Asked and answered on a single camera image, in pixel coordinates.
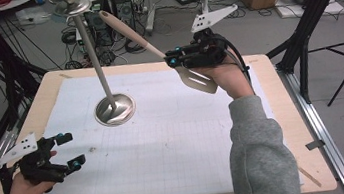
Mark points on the white grid mat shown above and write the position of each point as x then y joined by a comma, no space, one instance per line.
167,151

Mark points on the person's right hand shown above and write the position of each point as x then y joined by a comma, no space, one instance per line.
231,79

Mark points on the white round table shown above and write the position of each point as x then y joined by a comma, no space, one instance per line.
13,2

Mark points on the grey metal clip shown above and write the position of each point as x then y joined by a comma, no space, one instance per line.
314,145

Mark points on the black computer tower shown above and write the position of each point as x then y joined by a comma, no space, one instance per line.
122,7
97,27

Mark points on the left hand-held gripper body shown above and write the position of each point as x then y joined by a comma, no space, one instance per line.
37,165

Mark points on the metal ladle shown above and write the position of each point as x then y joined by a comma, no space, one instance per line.
95,60

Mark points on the wooden stick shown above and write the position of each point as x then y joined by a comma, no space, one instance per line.
310,177

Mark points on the white foam board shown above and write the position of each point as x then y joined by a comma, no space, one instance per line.
326,7

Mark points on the white stand leg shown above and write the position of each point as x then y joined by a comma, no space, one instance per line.
150,15

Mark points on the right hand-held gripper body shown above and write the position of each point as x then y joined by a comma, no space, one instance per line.
208,53

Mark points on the beige slotted spatula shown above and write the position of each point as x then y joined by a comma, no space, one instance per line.
124,27

